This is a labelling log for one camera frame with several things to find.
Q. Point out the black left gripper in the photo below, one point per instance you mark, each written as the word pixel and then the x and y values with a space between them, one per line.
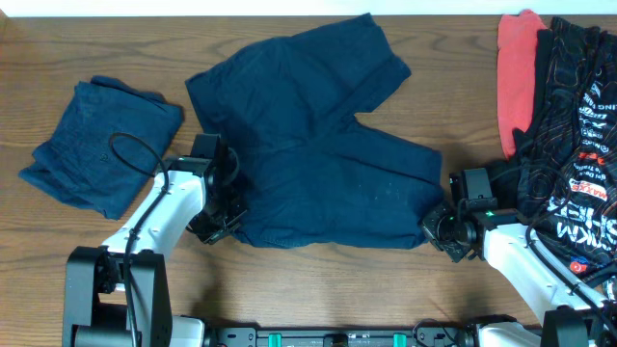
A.
pixel 224 224

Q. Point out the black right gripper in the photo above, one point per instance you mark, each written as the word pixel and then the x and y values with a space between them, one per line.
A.
pixel 429 226

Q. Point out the dark navy shorts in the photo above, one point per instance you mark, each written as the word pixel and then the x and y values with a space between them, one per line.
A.
pixel 310 172

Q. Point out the navy blue garment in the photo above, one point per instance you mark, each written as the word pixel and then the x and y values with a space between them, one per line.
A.
pixel 78 167

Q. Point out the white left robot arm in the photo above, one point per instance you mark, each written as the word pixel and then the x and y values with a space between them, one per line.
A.
pixel 117 294

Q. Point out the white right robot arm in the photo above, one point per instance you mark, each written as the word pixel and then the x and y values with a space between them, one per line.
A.
pixel 570 312

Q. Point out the black printed garment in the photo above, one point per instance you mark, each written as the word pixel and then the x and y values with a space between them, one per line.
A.
pixel 565 162

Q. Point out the red orange cloth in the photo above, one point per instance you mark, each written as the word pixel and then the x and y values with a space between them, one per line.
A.
pixel 516 54

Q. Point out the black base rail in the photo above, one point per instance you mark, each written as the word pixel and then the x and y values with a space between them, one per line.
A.
pixel 332 337

